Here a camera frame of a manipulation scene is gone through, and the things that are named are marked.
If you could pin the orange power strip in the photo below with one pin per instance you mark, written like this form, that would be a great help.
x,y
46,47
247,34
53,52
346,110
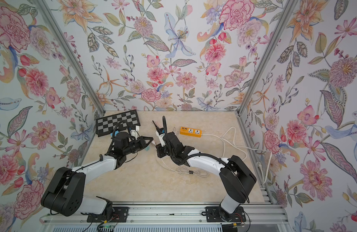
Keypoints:
x,y
190,132

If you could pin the aluminium mounting rail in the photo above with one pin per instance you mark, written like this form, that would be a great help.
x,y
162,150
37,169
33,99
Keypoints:
x,y
173,213

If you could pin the black white checkerboard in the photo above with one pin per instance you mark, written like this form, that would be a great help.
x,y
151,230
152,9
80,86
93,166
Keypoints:
x,y
106,125

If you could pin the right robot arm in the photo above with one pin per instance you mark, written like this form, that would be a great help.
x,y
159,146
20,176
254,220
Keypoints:
x,y
236,177

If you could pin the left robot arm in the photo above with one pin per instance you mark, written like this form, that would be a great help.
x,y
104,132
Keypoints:
x,y
65,192

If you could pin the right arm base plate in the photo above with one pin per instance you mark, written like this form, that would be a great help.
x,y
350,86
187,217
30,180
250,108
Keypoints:
x,y
216,214

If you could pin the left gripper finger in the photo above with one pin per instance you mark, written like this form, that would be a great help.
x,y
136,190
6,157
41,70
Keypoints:
x,y
143,148
146,140

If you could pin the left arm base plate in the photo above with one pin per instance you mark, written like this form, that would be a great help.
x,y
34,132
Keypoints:
x,y
114,215

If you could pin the black electric toothbrush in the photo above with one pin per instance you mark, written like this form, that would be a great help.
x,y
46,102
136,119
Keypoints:
x,y
154,124

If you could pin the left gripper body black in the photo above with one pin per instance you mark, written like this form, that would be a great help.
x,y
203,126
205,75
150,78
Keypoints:
x,y
133,146

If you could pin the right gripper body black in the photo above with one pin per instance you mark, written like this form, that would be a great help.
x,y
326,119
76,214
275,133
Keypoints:
x,y
166,151

